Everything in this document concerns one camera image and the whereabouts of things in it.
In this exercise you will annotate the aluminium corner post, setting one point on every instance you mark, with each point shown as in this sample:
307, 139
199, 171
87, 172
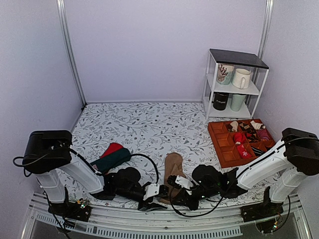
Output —
265, 28
70, 54

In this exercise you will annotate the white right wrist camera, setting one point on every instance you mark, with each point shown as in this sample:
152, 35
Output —
183, 182

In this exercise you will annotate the orange wooden divider tray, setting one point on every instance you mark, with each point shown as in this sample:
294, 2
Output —
225, 147

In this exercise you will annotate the black striped sock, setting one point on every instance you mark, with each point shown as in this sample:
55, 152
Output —
258, 152

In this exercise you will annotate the coral pattern mug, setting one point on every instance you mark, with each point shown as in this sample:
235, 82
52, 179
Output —
224, 74

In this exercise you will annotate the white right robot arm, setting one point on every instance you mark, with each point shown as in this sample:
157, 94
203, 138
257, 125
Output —
296, 154

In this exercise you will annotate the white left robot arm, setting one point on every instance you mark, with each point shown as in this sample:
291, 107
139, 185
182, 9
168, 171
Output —
48, 151

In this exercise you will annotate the pale green cup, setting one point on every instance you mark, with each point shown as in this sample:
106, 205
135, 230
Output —
237, 102

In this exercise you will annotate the right aluminium corner post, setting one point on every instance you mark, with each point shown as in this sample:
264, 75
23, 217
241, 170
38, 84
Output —
265, 28

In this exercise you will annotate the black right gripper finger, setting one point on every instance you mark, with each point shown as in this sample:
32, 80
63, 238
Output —
184, 199
172, 180

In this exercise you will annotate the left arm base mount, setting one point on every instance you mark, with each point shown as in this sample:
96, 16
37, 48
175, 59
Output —
79, 210

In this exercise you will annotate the brown argyle sock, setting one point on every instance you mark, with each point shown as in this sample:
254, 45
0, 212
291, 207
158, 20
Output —
249, 132

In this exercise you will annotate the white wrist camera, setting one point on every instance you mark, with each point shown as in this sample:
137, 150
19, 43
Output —
151, 190
183, 182

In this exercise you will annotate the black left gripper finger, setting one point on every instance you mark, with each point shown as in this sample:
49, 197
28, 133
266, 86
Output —
163, 191
150, 206

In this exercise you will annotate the purple rolled sock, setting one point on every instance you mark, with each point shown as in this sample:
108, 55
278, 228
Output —
263, 135

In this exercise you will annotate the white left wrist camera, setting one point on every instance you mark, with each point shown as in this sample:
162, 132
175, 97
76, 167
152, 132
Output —
151, 190

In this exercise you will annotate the white ceramic mug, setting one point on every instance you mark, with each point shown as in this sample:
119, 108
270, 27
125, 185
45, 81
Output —
241, 78

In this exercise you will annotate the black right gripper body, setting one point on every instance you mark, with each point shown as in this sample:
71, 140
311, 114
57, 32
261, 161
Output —
213, 191

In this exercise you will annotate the white metal shelf rack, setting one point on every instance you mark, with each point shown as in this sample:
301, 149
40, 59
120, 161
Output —
259, 73

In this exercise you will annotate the tan ribbed sock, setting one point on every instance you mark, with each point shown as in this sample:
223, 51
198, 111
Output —
173, 166

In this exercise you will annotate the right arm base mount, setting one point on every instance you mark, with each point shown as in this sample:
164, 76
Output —
261, 210

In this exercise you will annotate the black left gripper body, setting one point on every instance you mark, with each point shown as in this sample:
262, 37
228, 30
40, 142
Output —
120, 192

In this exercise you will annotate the left aluminium corner post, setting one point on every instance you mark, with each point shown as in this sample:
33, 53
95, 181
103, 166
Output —
70, 54

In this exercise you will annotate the beige patterned sock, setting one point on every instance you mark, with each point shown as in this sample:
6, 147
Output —
233, 126

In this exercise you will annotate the aluminium front rail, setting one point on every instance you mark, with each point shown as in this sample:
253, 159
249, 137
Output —
128, 223

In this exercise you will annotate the black mug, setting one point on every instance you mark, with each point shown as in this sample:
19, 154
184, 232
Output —
220, 101

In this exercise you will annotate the red snowflake sock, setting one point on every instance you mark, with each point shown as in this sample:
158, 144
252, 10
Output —
243, 152

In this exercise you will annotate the red and green sock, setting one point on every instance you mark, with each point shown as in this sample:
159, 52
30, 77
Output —
114, 156

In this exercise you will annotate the red rolled sock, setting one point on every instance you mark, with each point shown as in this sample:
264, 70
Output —
239, 138

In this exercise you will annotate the floral patterned table mat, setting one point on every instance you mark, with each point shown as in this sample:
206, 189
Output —
150, 131

